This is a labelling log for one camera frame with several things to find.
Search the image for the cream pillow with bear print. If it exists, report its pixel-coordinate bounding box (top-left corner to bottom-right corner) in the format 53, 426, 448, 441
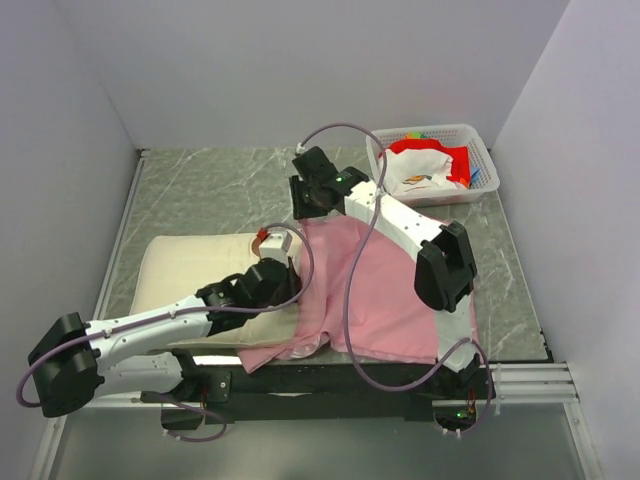
130, 233, 298, 349

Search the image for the pink pillowcase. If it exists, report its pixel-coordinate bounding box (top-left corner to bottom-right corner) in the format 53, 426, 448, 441
237, 217, 480, 374

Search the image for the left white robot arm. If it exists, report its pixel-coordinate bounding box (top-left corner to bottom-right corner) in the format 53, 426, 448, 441
16, 258, 308, 418

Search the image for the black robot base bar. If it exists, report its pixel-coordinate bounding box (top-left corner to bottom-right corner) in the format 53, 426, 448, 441
141, 350, 495, 431

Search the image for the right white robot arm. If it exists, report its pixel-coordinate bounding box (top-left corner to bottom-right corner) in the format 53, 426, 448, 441
289, 145, 493, 399

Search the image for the red and white cloth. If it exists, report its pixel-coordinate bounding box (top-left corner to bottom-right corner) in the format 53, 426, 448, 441
384, 138, 472, 197

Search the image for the white plastic basket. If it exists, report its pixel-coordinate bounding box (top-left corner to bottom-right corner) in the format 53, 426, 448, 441
366, 124, 500, 207

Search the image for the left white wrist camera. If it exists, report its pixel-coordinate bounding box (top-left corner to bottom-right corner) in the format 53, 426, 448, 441
252, 229, 292, 266

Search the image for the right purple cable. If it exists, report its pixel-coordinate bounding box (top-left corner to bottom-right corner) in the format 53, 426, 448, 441
295, 124, 495, 435

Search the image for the purple cable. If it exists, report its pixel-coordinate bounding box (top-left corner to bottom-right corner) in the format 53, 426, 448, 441
295, 124, 495, 435
17, 223, 315, 444

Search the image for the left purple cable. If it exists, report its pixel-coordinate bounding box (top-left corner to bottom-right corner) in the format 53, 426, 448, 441
17, 223, 315, 444

